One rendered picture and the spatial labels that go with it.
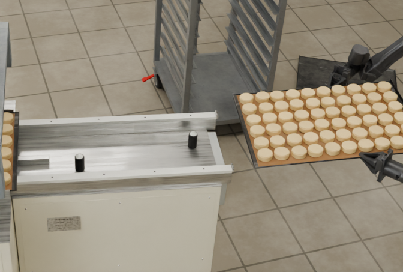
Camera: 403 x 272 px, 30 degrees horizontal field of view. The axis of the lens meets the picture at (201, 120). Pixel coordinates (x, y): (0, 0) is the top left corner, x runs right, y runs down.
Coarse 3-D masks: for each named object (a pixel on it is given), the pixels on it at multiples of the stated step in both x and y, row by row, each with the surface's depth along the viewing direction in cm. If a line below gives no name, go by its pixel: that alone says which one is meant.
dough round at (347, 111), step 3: (342, 108) 265; (345, 108) 265; (348, 108) 265; (351, 108) 265; (354, 108) 265; (342, 111) 264; (345, 111) 263; (348, 111) 263; (351, 111) 263; (354, 111) 263; (342, 114) 264; (345, 114) 263; (348, 114) 263; (351, 114) 263; (354, 114) 264; (348, 117) 264
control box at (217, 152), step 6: (210, 132) 276; (210, 138) 273; (216, 138) 273; (216, 144) 270; (216, 150) 268; (216, 156) 265; (216, 162) 263; (222, 162) 263; (222, 186) 260; (222, 192) 262; (222, 198) 264; (222, 204) 266
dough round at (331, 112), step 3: (327, 108) 265; (330, 108) 265; (333, 108) 265; (336, 108) 265; (327, 111) 263; (330, 111) 263; (333, 111) 263; (336, 111) 263; (339, 111) 264; (327, 114) 263; (330, 114) 262; (333, 114) 262; (336, 114) 262; (327, 117) 264; (330, 117) 263; (333, 117) 263; (336, 117) 263
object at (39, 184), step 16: (32, 176) 241; (48, 176) 242; (64, 176) 242; (80, 176) 243; (96, 176) 243; (112, 176) 244; (128, 176) 245; (144, 176) 246; (160, 176) 247; (176, 176) 248; (192, 176) 249; (208, 176) 251; (224, 176) 252; (16, 192) 241; (32, 192) 242; (48, 192) 243; (64, 192) 244
